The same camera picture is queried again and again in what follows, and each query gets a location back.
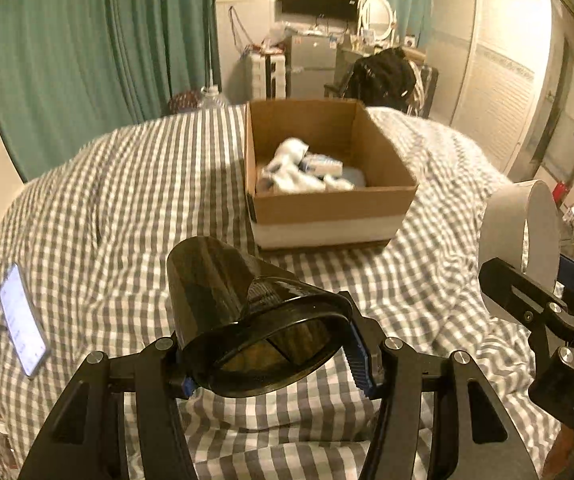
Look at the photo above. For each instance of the red fire extinguisher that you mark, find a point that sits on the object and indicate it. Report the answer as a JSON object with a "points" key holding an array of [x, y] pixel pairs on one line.
{"points": [[560, 194]]}

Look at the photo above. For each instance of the white oval vanity mirror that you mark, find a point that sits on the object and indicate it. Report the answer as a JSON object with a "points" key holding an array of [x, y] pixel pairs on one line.
{"points": [[378, 17]]}

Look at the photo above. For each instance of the cardboard box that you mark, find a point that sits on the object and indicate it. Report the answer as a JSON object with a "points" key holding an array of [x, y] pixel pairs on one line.
{"points": [[317, 210]]}

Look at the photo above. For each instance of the black cup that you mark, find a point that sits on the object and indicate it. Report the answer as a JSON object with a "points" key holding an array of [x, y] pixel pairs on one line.
{"points": [[207, 285]]}

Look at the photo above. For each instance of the clear water jug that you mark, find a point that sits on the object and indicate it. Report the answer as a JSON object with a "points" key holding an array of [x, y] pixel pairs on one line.
{"points": [[213, 99]]}

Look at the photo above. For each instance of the clear plastic bag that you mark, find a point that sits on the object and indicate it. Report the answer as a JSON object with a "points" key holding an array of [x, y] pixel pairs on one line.
{"points": [[277, 35]]}

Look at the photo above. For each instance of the grey tape roll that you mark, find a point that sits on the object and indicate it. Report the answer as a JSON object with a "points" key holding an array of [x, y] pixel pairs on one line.
{"points": [[504, 215]]}

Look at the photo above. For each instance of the grey suitcase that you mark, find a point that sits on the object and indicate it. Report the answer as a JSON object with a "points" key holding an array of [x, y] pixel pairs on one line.
{"points": [[428, 92]]}

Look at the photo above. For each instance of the white louvered wardrobe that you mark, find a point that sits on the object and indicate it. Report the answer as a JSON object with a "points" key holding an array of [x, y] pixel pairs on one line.
{"points": [[492, 70]]}

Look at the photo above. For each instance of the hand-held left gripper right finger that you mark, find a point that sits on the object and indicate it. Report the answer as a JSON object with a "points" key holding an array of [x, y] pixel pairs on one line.
{"points": [[359, 370]]}

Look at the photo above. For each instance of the smartphone with lit screen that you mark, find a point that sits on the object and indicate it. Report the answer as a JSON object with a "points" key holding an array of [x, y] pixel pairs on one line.
{"points": [[19, 320]]}

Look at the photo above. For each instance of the white toothpaste tube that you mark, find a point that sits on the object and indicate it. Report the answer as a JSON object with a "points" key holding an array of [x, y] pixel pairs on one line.
{"points": [[322, 164]]}

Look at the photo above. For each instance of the black jacket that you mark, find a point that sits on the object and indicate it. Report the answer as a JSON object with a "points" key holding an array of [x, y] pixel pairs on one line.
{"points": [[382, 77]]}

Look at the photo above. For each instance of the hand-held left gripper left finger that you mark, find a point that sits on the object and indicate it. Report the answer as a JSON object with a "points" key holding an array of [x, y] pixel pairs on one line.
{"points": [[157, 385]]}

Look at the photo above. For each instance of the small silver fridge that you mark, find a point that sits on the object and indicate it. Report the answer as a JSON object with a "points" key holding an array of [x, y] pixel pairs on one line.
{"points": [[314, 67]]}

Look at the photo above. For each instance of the grey checked blanket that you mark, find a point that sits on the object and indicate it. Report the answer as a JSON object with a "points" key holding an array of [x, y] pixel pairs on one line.
{"points": [[117, 210]]}

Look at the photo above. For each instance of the dark patterned bag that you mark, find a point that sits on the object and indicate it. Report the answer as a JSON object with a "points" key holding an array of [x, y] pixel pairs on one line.
{"points": [[184, 102]]}

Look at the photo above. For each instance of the person's right forearm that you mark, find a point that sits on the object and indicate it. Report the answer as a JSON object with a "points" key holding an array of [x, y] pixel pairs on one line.
{"points": [[562, 450]]}

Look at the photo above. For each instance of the white ribbed suitcase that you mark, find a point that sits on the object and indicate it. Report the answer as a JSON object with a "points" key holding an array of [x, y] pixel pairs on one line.
{"points": [[267, 77]]}

